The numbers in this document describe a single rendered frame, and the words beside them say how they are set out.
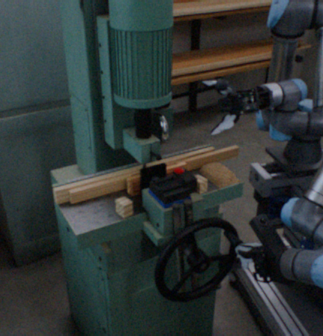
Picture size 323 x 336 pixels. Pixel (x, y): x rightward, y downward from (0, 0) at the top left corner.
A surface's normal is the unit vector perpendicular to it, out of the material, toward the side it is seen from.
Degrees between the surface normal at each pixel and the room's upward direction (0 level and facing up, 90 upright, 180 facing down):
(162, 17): 90
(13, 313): 0
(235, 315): 0
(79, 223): 0
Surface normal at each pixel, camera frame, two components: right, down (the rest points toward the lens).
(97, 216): 0.00, -0.86
